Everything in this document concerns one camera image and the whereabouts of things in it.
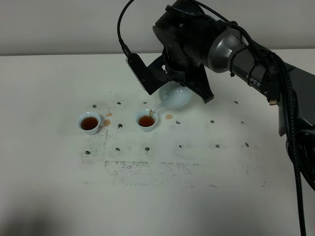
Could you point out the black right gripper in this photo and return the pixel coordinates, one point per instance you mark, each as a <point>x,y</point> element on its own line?
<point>187,34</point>

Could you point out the light blue porcelain teapot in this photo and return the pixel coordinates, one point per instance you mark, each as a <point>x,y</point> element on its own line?
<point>172,95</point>

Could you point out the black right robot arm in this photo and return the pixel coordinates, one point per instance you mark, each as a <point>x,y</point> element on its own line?
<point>290,88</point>

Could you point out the right light blue teacup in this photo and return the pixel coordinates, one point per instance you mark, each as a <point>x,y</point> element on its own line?
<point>145,121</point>

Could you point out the light blue teacup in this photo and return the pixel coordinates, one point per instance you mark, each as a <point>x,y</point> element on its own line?
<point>89,122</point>
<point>145,121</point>

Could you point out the left light blue teacup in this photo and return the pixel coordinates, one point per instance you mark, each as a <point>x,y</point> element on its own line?
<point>89,122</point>

